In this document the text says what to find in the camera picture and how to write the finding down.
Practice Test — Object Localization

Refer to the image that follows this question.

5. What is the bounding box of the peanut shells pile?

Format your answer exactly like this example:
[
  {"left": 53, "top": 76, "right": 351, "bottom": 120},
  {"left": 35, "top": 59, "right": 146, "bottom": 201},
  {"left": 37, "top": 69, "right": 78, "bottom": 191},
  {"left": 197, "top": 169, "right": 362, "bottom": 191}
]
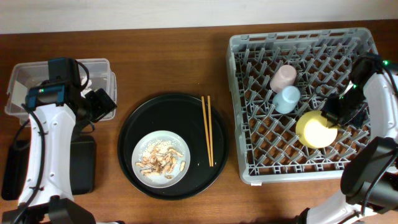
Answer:
[{"left": 134, "top": 146, "right": 187, "bottom": 180}]

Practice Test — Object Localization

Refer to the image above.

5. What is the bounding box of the grey plate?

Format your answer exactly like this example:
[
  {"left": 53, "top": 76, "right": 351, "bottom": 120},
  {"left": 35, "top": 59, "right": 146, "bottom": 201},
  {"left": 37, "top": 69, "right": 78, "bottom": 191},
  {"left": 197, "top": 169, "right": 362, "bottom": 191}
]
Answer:
[{"left": 131, "top": 131, "right": 191, "bottom": 189}]

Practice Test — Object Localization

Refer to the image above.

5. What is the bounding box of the light blue cup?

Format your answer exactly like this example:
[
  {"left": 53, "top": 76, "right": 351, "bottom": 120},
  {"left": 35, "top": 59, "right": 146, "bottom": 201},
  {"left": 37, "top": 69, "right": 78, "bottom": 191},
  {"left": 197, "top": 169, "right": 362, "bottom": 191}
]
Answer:
[{"left": 272, "top": 86, "right": 301, "bottom": 114}]

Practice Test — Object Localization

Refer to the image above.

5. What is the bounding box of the white tissue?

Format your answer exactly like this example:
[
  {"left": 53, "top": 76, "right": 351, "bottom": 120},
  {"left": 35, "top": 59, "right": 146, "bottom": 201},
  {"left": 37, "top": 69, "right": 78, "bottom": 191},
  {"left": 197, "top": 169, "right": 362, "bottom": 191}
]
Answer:
[{"left": 81, "top": 75, "right": 92, "bottom": 96}]

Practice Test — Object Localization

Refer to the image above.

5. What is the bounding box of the white rice pile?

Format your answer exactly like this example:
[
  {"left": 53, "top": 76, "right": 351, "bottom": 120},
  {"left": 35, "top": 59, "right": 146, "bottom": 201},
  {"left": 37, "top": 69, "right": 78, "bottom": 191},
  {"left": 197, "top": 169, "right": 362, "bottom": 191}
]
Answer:
[{"left": 142, "top": 139, "right": 173, "bottom": 159}]

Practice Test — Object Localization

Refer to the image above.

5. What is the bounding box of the pink cup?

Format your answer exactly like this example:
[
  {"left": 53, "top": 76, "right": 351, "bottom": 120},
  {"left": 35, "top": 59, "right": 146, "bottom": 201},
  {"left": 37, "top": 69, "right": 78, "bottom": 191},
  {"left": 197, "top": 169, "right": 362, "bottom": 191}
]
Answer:
[{"left": 270, "top": 65, "right": 297, "bottom": 93}]

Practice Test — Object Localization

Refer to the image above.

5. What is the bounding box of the round black serving tray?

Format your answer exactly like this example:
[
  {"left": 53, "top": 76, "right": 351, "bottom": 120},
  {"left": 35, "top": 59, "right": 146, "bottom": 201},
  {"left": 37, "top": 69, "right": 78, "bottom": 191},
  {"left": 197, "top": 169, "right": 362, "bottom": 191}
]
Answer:
[{"left": 118, "top": 93, "right": 229, "bottom": 200}]

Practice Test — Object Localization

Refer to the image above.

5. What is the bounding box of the grey dishwasher rack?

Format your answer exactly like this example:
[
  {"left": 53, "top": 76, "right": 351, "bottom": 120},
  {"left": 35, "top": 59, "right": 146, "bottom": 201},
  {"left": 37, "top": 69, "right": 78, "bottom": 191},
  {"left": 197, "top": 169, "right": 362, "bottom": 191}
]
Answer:
[{"left": 226, "top": 27, "right": 397, "bottom": 185}]

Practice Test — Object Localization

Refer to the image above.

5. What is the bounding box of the clear plastic bin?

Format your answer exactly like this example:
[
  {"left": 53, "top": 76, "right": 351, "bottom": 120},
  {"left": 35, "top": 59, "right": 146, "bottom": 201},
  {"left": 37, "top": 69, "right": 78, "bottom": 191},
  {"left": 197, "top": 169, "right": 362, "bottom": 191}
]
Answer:
[{"left": 4, "top": 58, "right": 118, "bottom": 123}]

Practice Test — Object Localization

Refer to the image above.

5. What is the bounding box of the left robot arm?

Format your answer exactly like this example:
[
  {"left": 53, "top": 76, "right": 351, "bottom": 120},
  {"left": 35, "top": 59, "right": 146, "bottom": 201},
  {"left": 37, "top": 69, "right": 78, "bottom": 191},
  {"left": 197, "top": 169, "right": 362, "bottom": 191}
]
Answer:
[{"left": 2, "top": 57, "right": 116, "bottom": 223}]

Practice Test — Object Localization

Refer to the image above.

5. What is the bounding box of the yellow bowl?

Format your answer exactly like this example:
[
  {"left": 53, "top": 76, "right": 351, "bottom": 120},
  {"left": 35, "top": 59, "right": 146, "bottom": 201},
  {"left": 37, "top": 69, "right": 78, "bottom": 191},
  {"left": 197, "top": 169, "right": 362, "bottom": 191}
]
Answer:
[{"left": 295, "top": 111, "right": 338, "bottom": 149}]

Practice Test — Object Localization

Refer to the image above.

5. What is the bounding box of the wooden chopstick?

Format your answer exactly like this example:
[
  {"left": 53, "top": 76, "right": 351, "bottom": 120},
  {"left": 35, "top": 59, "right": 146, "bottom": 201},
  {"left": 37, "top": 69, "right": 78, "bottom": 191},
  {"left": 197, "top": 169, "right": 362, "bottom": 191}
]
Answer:
[
  {"left": 207, "top": 95, "right": 214, "bottom": 167},
  {"left": 201, "top": 96, "right": 212, "bottom": 167}
]

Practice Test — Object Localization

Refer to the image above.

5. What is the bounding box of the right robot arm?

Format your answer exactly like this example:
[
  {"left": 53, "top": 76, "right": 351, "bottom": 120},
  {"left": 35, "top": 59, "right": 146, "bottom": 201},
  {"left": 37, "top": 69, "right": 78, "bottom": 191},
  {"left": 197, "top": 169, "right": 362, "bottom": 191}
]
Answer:
[{"left": 294, "top": 53, "right": 397, "bottom": 223}]

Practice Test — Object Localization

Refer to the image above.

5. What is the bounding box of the black rectangular tray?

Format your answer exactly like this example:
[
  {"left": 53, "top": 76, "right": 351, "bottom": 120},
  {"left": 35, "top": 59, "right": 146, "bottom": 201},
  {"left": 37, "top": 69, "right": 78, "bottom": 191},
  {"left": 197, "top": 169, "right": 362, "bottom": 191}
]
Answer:
[{"left": 1, "top": 136, "right": 96, "bottom": 200}]

